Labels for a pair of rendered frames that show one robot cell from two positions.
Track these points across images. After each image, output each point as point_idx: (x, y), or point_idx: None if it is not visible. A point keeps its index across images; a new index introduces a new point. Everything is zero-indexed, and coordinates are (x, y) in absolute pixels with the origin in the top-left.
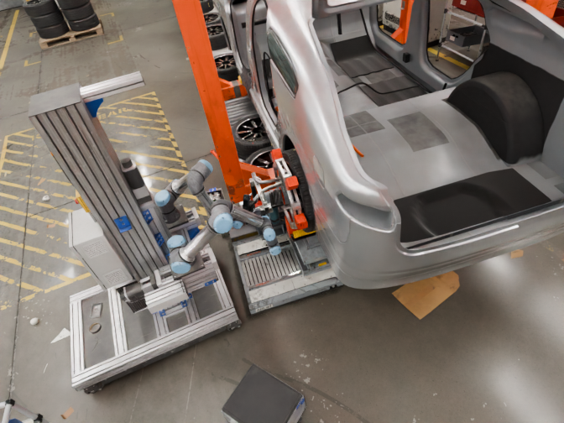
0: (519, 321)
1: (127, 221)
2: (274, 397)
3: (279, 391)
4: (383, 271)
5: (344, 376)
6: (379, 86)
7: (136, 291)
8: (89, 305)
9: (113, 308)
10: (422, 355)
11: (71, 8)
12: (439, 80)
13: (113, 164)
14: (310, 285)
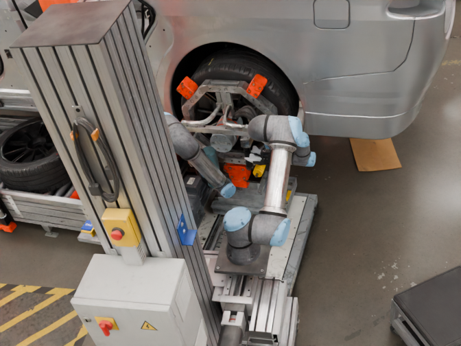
0: (443, 114)
1: (185, 222)
2: (451, 290)
3: (446, 283)
4: (433, 75)
5: (427, 251)
6: (138, 16)
7: (238, 336)
8: None
9: None
10: (439, 185)
11: None
12: None
13: (164, 116)
14: (300, 224)
